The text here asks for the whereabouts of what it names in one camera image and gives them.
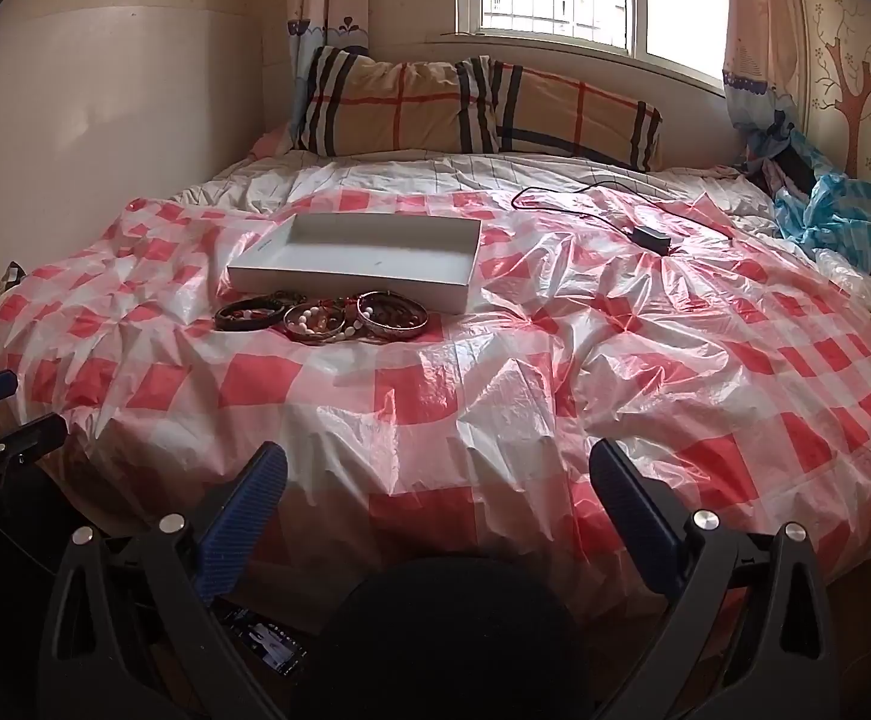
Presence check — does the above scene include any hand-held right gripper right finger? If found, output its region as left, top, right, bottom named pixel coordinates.
left=587, top=437, right=836, bottom=720

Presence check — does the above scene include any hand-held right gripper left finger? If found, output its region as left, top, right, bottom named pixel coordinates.
left=36, top=441, right=290, bottom=720

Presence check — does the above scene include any white bead bracelet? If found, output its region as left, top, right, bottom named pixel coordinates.
left=283, top=298, right=361, bottom=346

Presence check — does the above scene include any black braided bracelet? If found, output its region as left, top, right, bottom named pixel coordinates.
left=215, top=294, right=290, bottom=332

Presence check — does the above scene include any wide silver bangle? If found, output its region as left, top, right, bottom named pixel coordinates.
left=355, top=290, right=430, bottom=336

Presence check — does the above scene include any white cardboard box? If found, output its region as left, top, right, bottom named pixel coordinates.
left=226, top=212, right=483, bottom=314

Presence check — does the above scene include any smartphone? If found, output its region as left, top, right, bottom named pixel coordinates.
left=221, top=604, right=309, bottom=680

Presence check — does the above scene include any red checked plastic sheet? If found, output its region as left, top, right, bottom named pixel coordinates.
left=0, top=184, right=871, bottom=616

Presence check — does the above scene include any white board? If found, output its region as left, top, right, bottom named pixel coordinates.
left=0, top=6, right=275, bottom=361

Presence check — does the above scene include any blue checked cloth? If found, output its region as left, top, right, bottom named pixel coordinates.
left=735, top=109, right=871, bottom=263

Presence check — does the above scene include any pink pillow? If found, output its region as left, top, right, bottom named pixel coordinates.
left=249, top=124, right=297, bottom=160

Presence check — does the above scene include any dark garment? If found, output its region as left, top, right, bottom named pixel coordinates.
left=746, top=111, right=815, bottom=196

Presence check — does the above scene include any white duvet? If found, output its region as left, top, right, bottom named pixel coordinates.
left=195, top=148, right=782, bottom=241

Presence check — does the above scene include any plaid pillow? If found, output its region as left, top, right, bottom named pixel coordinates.
left=456, top=56, right=665, bottom=172
left=289, top=45, right=496, bottom=158

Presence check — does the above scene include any patterned curtain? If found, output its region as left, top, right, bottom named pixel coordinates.
left=720, top=0, right=812, bottom=136
left=285, top=0, right=376, bottom=128

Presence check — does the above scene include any black charger with cable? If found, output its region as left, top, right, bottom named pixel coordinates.
left=511, top=180, right=672, bottom=256

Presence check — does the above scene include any brown tree wall sticker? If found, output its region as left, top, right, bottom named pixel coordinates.
left=810, top=0, right=871, bottom=173

